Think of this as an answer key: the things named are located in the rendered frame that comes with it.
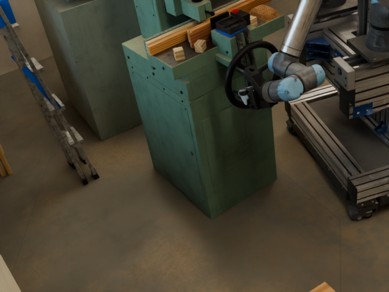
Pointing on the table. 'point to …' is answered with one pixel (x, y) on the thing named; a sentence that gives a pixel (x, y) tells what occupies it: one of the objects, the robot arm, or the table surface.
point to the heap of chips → (264, 13)
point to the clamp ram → (218, 19)
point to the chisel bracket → (196, 9)
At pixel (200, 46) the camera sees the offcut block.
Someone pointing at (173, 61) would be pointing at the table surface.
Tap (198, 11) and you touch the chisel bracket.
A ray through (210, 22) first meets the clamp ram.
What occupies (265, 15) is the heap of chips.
